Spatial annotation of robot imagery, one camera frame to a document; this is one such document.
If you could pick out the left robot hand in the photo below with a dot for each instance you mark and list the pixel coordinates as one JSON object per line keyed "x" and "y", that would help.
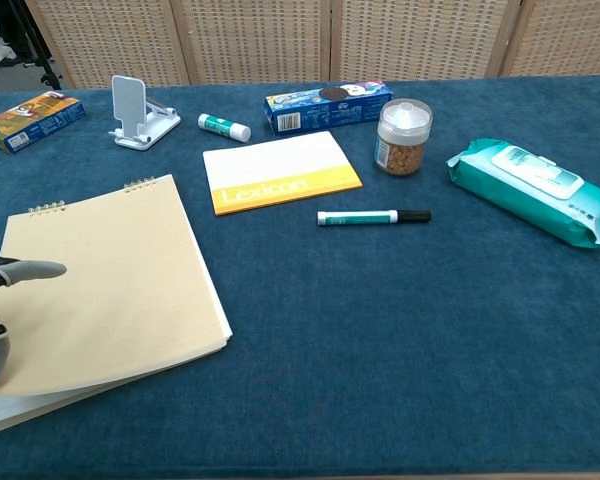
{"x": 5, "y": 305}

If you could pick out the tan kraft notebook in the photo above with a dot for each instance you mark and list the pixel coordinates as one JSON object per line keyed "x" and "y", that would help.
{"x": 105, "y": 295}

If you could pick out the orange and blue snack box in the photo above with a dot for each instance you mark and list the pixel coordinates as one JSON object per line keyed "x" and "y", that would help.
{"x": 30, "y": 120}

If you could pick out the white phone stand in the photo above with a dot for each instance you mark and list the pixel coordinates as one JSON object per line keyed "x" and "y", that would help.
{"x": 140, "y": 117}

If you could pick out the black tripod stand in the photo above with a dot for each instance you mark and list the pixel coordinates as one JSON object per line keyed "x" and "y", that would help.
{"x": 35, "y": 45}

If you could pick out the green and white glue stick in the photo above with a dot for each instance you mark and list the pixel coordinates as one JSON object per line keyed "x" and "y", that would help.
{"x": 224, "y": 126}

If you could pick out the yellow and white Lexicon notepad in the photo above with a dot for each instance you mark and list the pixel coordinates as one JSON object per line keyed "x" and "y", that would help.
{"x": 280, "y": 172}

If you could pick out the blue table cloth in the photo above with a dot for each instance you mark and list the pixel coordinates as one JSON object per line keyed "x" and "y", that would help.
{"x": 380, "y": 325}

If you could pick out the green and black marker pen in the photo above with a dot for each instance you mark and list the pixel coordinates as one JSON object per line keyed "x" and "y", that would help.
{"x": 372, "y": 217}

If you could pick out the blue cookie box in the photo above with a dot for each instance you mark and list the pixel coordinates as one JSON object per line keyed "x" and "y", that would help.
{"x": 327, "y": 107}

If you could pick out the wicker folding screen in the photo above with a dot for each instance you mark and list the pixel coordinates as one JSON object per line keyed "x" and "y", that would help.
{"x": 300, "y": 40}

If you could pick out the clear jar of snacks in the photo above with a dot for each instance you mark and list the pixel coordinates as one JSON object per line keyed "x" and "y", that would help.
{"x": 404, "y": 137}

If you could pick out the teal wet wipes pack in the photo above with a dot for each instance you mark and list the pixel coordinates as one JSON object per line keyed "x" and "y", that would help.
{"x": 530, "y": 190}

